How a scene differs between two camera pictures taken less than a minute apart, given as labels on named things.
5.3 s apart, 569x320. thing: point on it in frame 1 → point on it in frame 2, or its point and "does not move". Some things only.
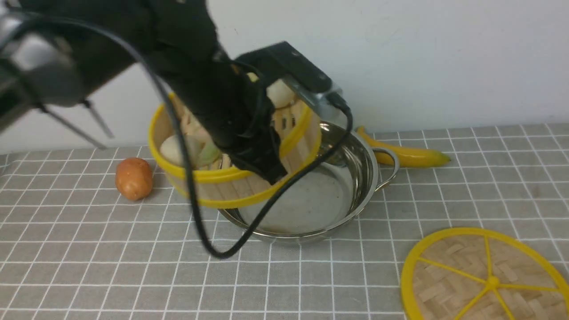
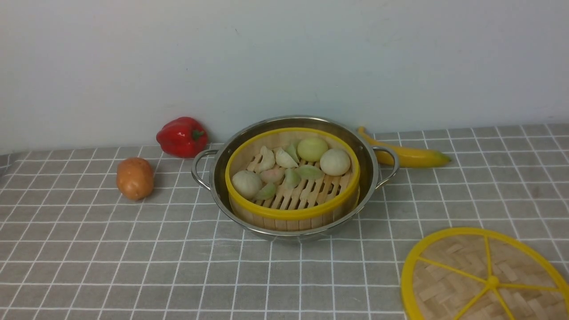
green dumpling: [209, 153] → [310, 172]
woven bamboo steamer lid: [481, 274] does not move
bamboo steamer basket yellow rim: [193, 165] → [293, 179]
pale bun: [171, 148] → [247, 184]
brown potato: [134, 178] does not move
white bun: [280, 94] → [334, 162]
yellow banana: [408, 158] does not move
